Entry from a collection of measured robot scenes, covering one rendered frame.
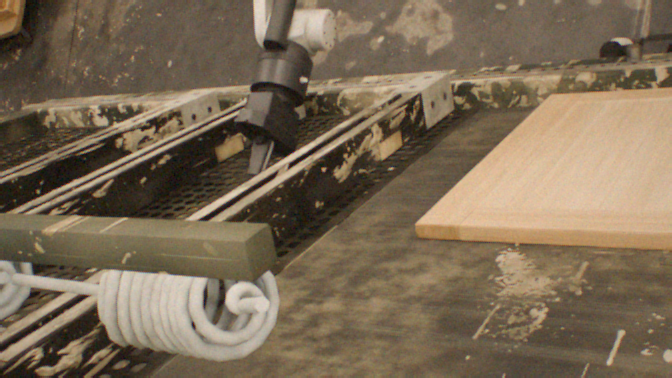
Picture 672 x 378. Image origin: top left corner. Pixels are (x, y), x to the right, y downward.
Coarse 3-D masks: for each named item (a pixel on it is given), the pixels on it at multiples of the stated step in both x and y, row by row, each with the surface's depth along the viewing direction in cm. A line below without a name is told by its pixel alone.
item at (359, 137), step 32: (416, 96) 137; (448, 96) 148; (352, 128) 126; (384, 128) 127; (416, 128) 137; (288, 160) 113; (320, 160) 112; (352, 160) 119; (256, 192) 102; (288, 192) 105; (320, 192) 112; (288, 224) 105; (32, 320) 77; (64, 320) 76; (96, 320) 78; (0, 352) 73; (32, 352) 72; (64, 352) 75; (96, 352) 78; (128, 352) 82
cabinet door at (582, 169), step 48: (576, 96) 136; (624, 96) 130; (528, 144) 116; (576, 144) 113; (624, 144) 110; (480, 192) 102; (528, 192) 100; (576, 192) 97; (624, 192) 94; (480, 240) 92; (528, 240) 89; (576, 240) 86; (624, 240) 84
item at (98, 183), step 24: (216, 120) 150; (168, 144) 139; (192, 144) 139; (216, 144) 144; (120, 168) 127; (144, 168) 129; (168, 168) 134; (192, 168) 139; (72, 192) 119; (96, 192) 121; (120, 192) 125; (144, 192) 129; (168, 192) 134; (120, 216) 125
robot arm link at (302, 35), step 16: (288, 0) 125; (272, 16) 124; (288, 16) 125; (304, 16) 127; (320, 16) 126; (272, 32) 123; (288, 32) 125; (304, 32) 126; (320, 32) 126; (336, 32) 131; (272, 48) 125; (288, 48) 125; (304, 48) 128; (320, 48) 128; (304, 64) 126
